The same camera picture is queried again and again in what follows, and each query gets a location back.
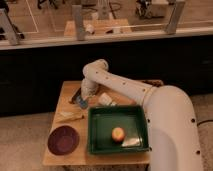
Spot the white round cup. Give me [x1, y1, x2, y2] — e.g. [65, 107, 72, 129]
[98, 93, 116, 106]

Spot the blue plastic cup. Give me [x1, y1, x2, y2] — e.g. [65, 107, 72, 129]
[76, 96, 88, 109]

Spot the purple bowl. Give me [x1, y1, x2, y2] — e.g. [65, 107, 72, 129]
[47, 125, 80, 155]

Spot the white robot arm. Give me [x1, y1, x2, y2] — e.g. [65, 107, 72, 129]
[81, 59, 204, 171]

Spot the black flat rectangular object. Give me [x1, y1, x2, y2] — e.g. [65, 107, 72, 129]
[70, 88, 81, 104]

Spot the green plastic tray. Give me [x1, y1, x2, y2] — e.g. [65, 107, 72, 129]
[87, 105, 149, 155]

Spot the wooden table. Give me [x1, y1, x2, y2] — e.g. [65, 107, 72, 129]
[43, 81, 150, 166]

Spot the black cable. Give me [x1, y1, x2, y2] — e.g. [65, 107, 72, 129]
[197, 119, 213, 127]

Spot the red yellow apple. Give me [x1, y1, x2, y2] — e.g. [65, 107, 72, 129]
[112, 127, 125, 142]

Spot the yellow wooden wedge block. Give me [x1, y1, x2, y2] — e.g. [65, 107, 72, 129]
[56, 111, 84, 123]

